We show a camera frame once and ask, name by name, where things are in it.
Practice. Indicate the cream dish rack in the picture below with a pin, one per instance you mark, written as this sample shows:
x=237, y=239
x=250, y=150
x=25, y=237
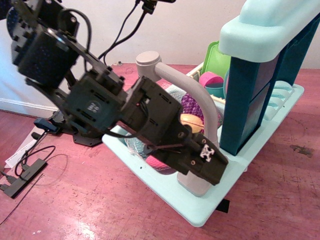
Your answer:
x=195, y=74

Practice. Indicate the black usb hub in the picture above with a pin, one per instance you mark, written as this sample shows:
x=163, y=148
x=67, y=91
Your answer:
x=18, y=184

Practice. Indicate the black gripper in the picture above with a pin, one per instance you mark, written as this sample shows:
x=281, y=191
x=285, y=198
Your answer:
x=154, y=116

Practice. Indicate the mint toy sink counter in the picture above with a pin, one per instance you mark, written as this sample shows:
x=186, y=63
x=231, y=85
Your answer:
x=197, y=209

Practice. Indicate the grey toy faucet with lever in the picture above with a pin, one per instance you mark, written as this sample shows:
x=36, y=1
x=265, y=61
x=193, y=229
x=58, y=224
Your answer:
x=149, y=64

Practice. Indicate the pink toy cup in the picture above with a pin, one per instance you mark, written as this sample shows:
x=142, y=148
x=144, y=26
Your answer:
x=211, y=80

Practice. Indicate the teal and mint toy shelf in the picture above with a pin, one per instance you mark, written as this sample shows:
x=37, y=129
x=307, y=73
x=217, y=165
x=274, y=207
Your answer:
x=266, y=43

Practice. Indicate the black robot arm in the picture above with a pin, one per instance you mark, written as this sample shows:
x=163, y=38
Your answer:
x=91, y=96

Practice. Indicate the blue cable connector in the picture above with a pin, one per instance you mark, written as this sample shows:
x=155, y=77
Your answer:
x=47, y=126

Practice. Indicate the teal toy cup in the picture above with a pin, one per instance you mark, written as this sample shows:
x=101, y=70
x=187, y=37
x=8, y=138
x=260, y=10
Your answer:
x=216, y=89

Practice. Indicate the green plastic cutting board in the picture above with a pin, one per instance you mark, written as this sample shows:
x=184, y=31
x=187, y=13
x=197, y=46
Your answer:
x=215, y=61

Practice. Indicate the mesh bag of toy food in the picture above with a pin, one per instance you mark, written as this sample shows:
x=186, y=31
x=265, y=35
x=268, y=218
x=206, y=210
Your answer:
x=191, y=114

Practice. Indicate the black overhead camera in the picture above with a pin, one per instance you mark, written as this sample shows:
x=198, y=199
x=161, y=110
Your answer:
x=150, y=5

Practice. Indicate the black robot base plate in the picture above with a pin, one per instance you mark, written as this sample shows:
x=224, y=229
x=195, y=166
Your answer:
x=91, y=140

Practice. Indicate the white paper sheet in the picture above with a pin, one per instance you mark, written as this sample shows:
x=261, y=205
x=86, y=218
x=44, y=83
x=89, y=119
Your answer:
x=25, y=145

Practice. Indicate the black tape piece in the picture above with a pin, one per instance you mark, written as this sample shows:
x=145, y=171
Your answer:
x=223, y=206

